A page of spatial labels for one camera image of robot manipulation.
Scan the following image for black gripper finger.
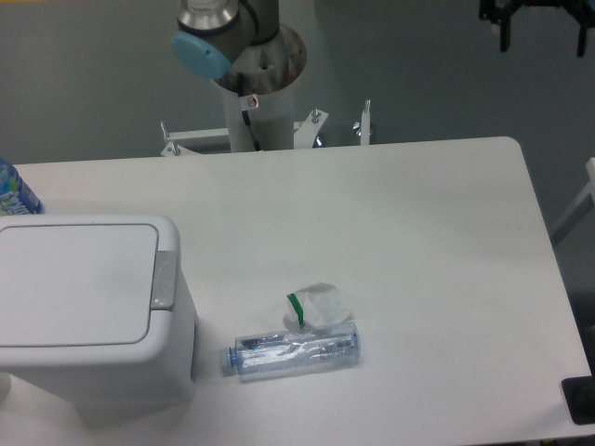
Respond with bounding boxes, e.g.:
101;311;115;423
479;0;528;52
561;0;594;57

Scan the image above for white push-lid trash can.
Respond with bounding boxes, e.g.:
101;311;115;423
1;215;198;410

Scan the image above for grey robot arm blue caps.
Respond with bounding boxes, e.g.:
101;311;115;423
171;1;594;88

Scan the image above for crumpled white wrapper green stripe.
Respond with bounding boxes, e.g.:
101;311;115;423
283;282;353;333

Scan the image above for clear plastic bottle blue cap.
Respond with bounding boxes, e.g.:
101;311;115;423
219;321;361;381

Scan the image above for black clamp at table edge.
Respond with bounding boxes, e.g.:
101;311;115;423
562;375;594;426

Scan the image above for blue labelled bottle at edge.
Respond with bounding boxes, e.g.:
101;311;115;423
1;159;45;216

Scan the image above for white frame at right edge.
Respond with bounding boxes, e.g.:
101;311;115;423
549;157;594;246

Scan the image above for white metal base frame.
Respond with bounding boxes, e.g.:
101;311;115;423
160;99;374;157

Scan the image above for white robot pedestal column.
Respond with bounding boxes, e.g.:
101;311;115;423
212;23;308;152

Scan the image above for black cable on pedestal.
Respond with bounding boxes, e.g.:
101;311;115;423
236;72;262;152

